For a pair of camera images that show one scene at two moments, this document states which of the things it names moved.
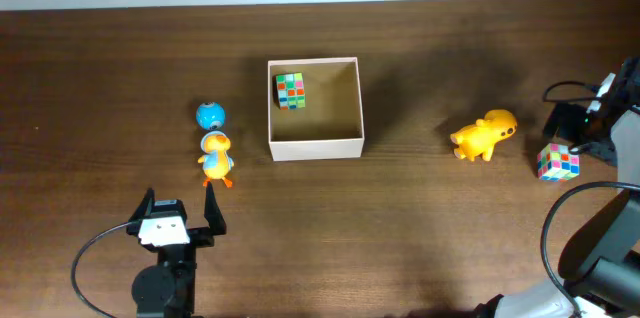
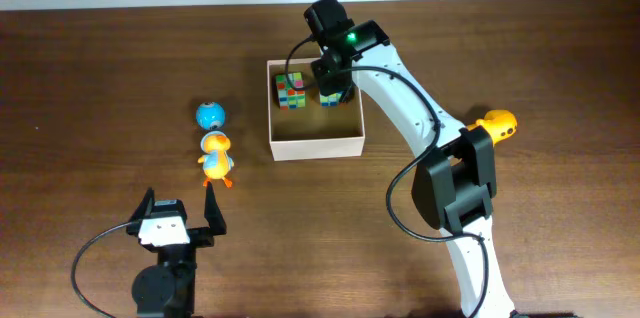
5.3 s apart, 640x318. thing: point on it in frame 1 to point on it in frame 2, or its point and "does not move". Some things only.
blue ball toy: [211, 115] does not move
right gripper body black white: [565, 121] to [329, 86]
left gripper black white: [204, 235] does not move
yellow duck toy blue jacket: [216, 160] does not move
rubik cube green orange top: [289, 90] does not move
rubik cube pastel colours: [555, 162] to [330, 100]
